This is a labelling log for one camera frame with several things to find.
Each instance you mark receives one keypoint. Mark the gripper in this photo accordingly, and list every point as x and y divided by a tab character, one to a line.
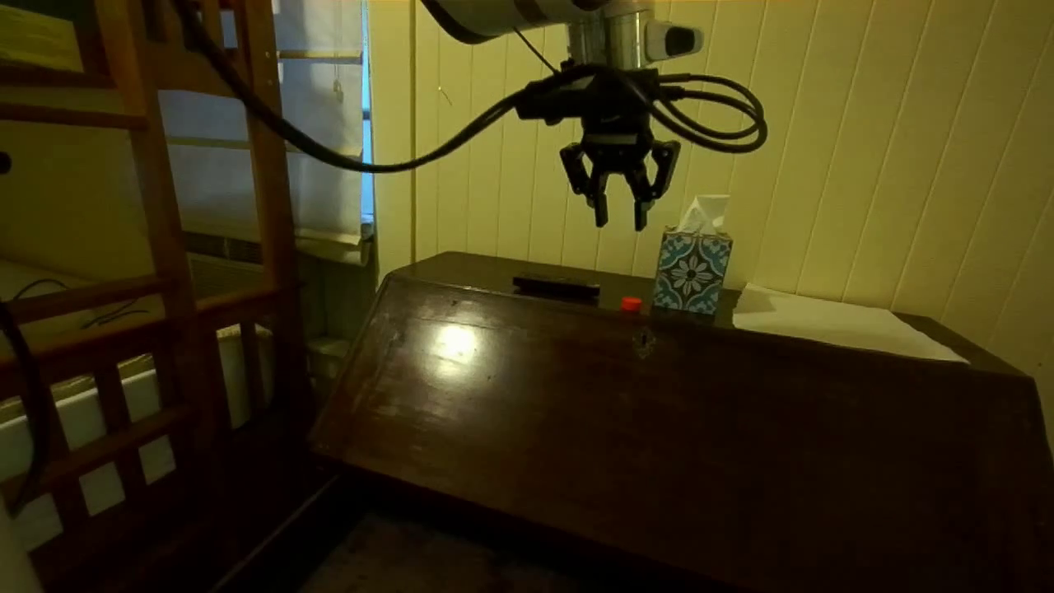
616	107

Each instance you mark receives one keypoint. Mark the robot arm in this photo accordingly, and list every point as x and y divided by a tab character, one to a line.
527	15

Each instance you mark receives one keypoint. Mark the orange disc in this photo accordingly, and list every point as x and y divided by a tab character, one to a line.
631	305

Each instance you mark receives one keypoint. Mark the blue patterned tissue box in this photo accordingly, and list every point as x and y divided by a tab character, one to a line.
692	272

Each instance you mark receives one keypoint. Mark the black remote control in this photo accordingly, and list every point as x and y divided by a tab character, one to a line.
557	286

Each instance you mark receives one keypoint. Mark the dark wooden secretary desk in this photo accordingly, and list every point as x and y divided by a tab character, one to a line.
659	428

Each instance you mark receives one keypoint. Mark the white paper sheet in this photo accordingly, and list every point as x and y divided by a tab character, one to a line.
832	321

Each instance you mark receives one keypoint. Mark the window with white blind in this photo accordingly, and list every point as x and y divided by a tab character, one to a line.
321	123

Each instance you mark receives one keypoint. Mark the white mattress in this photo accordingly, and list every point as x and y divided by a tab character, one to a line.
82	424

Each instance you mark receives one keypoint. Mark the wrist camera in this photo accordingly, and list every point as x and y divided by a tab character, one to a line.
550	100

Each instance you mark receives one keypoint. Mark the wooden bunk bed frame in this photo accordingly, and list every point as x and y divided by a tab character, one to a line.
177	329

